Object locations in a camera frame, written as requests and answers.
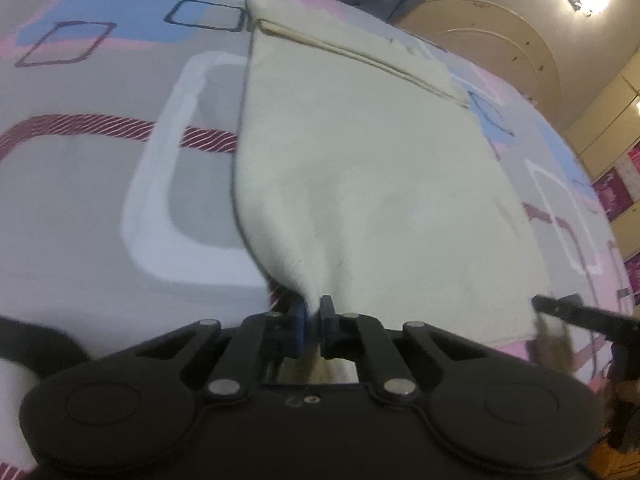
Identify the cream knit sweater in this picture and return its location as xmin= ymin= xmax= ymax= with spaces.
xmin=231 ymin=0 xmax=557 ymax=386

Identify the cream wardrobe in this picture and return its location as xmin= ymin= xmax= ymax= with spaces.
xmin=562 ymin=58 xmax=640 ymax=271

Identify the cream round headboard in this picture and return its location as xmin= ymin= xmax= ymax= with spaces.
xmin=395 ymin=0 xmax=562 ymax=122

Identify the patterned bed sheet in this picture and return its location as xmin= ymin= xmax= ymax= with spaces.
xmin=0 ymin=0 xmax=640 ymax=480

